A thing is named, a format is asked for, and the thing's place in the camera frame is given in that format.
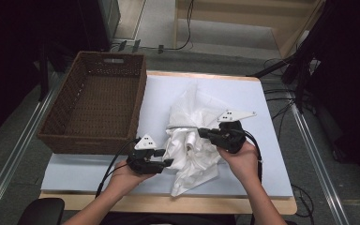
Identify black metal stand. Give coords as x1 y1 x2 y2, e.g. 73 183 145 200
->
246 51 314 114

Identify wooden platform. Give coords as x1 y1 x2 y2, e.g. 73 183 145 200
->
172 0 326 60

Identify black curtain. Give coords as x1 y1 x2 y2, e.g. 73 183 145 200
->
0 0 111 146

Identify pale table mat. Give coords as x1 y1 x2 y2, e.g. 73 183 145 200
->
40 74 294 199

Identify person's left hand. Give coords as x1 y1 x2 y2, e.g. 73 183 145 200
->
109 160 156 196

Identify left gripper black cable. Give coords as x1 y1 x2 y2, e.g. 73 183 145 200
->
95 139 142 199

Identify white garment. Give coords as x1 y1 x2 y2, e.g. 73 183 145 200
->
162 126 229 198

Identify black hanging cable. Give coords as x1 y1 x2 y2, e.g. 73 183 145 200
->
140 0 195 53

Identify person's right hand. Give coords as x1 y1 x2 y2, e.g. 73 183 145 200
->
217 141 262 186

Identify black chair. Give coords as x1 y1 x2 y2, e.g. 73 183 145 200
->
17 197 66 225

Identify person's dark clothing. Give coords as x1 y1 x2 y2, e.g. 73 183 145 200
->
99 212 237 225

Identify thin black stand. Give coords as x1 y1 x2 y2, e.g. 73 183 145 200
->
37 40 51 102

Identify black floor cables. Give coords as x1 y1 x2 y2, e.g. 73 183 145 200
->
262 57 298 121

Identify brown wicker basket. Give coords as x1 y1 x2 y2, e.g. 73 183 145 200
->
37 51 148 156

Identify grey cabinet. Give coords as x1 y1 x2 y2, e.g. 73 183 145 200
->
97 0 122 41

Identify metal floor rail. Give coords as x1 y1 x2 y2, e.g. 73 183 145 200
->
0 73 64 219
289 93 352 225

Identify looped black floor cable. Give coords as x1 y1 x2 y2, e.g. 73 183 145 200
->
290 184 315 218

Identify white mesh laundry bag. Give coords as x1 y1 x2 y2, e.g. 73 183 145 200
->
166 83 233 130

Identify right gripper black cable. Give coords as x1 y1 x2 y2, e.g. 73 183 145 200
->
243 129 263 184

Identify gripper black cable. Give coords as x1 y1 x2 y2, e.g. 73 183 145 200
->
95 139 142 199
243 129 263 184

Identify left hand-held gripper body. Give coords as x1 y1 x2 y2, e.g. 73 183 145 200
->
126 134 160 175

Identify power plugs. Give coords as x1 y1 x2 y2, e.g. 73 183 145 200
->
115 38 143 53

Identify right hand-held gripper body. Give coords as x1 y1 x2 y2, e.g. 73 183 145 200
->
215 110 257 154

